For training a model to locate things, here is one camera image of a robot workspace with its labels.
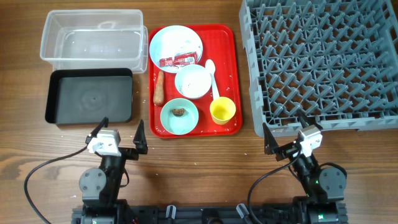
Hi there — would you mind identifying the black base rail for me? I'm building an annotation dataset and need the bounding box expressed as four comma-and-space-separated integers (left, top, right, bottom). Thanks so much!
70, 203, 348, 224

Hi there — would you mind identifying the black plastic tray bin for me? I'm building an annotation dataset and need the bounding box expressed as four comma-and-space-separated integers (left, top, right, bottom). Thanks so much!
45, 68, 133, 125

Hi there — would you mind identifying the clear plastic bin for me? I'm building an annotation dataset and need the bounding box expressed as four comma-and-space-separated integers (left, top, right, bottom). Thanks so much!
40, 9, 149, 73

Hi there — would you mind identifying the yellow cup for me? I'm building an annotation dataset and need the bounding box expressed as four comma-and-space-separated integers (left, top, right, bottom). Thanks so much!
210, 96, 236, 125

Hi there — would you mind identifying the light blue plate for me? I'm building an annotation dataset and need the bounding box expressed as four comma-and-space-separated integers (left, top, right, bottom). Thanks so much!
149, 26, 203, 73

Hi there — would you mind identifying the brown carrot stick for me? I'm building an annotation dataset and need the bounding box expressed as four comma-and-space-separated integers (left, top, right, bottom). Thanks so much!
153, 70, 164, 106

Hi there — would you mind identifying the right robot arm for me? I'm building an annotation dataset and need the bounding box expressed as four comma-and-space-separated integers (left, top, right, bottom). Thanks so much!
261, 110, 348, 224

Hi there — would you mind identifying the light blue rice bowl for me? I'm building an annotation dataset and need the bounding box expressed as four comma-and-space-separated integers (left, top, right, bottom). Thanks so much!
175, 65, 211, 100

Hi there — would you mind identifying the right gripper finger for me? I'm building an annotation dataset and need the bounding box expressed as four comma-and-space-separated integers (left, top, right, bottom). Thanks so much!
297, 109, 323, 131
262, 123, 279, 155

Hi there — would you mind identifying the green bowl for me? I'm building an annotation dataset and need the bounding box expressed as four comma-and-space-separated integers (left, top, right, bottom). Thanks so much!
160, 98, 199, 136

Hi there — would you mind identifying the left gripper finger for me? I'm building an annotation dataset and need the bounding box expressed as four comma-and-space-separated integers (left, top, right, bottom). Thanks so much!
133, 120, 148, 154
85, 117, 109, 144

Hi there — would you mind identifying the brown food scrap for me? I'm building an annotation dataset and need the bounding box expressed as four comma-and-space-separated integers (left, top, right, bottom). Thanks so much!
171, 108, 186, 117

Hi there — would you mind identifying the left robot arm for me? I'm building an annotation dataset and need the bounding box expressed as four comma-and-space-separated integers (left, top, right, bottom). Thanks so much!
71, 117, 148, 224

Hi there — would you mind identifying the white plastic spoon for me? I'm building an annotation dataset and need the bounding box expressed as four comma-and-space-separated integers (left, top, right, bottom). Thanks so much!
205, 59, 220, 100

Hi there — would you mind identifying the red serving tray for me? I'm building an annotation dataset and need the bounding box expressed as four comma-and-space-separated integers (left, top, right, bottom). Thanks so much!
148, 24, 243, 139

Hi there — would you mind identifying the red snack wrapper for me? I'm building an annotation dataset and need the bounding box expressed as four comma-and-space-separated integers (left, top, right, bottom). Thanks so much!
159, 52, 198, 68

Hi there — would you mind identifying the grey dishwasher rack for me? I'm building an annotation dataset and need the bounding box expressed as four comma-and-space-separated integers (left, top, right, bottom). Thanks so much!
239, 0, 397, 137

